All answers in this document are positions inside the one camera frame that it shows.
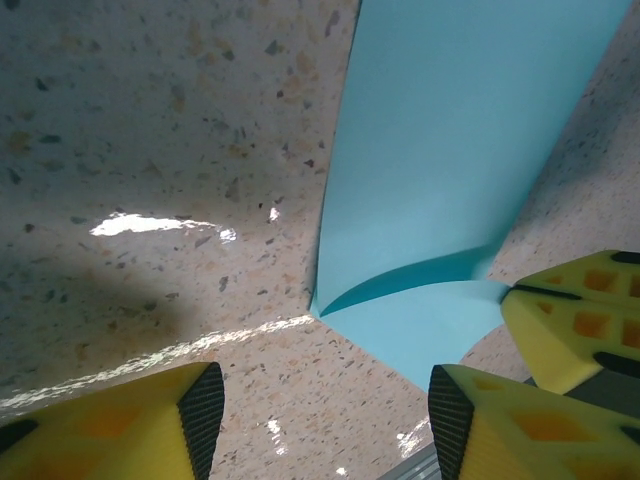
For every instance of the light blue paper sheet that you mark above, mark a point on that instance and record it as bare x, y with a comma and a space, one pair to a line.
450, 150

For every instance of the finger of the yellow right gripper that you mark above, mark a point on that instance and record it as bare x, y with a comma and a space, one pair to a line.
550, 340
595, 280

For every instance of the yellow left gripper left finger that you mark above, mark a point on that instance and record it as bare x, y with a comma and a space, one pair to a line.
110, 430

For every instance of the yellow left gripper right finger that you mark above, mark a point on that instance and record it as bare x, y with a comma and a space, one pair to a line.
525, 435

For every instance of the long aluminium mounting rail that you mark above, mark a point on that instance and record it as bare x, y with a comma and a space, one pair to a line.
420, 467

